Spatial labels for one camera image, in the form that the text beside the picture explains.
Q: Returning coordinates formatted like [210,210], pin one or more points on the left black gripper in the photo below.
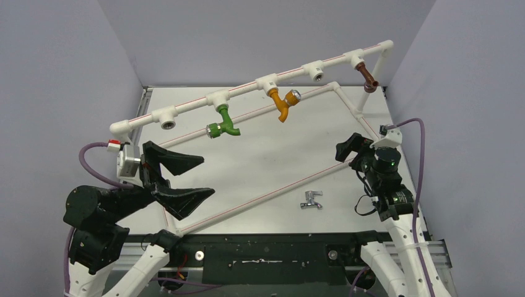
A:
[181,200]

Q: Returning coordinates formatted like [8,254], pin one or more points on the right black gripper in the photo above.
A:
[360,154]

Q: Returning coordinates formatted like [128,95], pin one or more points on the chrome metal faucet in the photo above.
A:
[310,200]

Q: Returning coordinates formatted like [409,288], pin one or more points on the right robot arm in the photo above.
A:
[414,274]

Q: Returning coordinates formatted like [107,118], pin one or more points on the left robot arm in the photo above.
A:
[96,239]

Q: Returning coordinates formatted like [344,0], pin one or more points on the brown plastic faucet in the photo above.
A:
[371,83]

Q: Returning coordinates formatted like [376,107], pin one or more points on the green plastic faucet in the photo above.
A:
[215,130]

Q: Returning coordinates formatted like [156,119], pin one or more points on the orange plastic faucet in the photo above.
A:
[292,98]

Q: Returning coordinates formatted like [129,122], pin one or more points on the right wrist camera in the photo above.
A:
[391,137]

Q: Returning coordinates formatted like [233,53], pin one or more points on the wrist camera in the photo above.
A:
[391,137]
[128,158]

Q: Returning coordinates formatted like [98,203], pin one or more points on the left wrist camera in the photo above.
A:
[128,158]

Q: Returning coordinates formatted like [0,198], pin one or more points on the white PVC pipe frame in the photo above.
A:
[373,57]

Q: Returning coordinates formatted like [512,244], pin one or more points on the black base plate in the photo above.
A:
[271,259]

